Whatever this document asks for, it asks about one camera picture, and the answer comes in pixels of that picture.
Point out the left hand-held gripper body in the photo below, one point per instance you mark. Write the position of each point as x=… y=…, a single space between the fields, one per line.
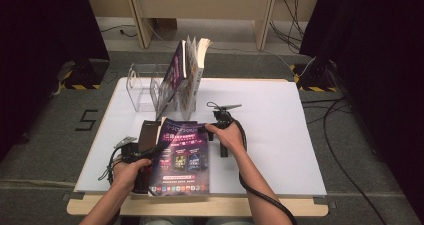
x=131 y=153

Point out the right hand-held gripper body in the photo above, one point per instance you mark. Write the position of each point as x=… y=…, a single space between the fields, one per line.
x=223 y=118

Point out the black and red book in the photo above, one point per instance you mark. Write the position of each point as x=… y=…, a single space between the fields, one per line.
x=148 y=135

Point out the purple magazine white spine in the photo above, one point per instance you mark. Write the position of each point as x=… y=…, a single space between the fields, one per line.
x=183 y=165

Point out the thick white book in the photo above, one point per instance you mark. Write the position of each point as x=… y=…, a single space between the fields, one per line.
x=193 y=81

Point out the clear acrylic book rack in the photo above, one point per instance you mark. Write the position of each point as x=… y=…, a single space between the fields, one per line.
x=141 y=91

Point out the purple magazine blue spine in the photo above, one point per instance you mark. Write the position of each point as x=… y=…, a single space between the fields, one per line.
x=173 y=78

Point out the person's right hand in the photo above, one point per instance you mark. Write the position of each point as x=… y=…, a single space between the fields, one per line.
x=230 y=138

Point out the person's left hand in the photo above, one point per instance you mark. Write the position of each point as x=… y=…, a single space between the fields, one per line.
x=130 y=175

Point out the stand base with hazard tape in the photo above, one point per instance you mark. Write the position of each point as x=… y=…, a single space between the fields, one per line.
x=83 y=75
x=316 y=78

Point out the beige wooden desk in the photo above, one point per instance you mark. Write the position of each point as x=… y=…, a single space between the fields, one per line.
x=233 y=5

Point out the black curtain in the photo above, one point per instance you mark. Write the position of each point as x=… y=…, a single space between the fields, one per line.
x=43 y=51
x=376 y=68

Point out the grey table bracket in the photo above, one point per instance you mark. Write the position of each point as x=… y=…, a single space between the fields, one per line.
x=325 y=202
x=71 y=196

